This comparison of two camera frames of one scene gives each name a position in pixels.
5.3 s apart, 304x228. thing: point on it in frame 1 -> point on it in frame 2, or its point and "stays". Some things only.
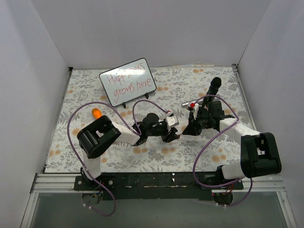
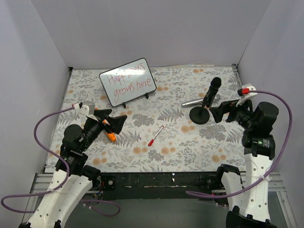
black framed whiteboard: (127, 81) stays
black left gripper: (166, 132) -> (102, 123)
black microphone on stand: (215, 84) stays
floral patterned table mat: (181, 128) stays
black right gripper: (198, 123) -> (230, 111)
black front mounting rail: (153, 185) stays
